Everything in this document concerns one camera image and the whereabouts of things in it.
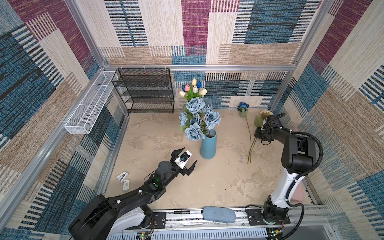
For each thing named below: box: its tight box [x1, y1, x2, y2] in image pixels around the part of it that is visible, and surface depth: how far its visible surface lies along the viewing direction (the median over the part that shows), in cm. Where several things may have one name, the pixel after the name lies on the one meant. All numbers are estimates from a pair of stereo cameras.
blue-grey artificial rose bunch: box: [179, 96, 221, 142], surface depth 70 cm
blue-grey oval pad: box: [202, 205, 236, 223], surface depth 74 cm
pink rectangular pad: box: [291, 180, 305, 202], surface depth 81 cm
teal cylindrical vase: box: [200, 129, 217, 159], surface depth 86 cm
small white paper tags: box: [116, 171, 130, 191], surface depth 87 cm
